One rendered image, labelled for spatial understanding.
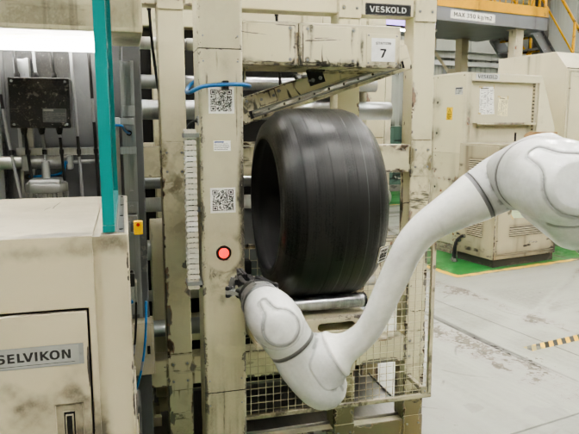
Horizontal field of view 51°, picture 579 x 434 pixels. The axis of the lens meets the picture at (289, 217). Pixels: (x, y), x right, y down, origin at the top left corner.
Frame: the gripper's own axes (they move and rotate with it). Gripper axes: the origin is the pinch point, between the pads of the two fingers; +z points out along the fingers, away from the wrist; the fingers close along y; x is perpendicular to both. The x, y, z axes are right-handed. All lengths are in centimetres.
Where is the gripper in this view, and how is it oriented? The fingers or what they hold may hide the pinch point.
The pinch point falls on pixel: (241, 276)
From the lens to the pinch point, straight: 154.0
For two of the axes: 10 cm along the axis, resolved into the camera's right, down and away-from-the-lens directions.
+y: -9.7, 0.4, -2.6
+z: -2.6, -1.5, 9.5
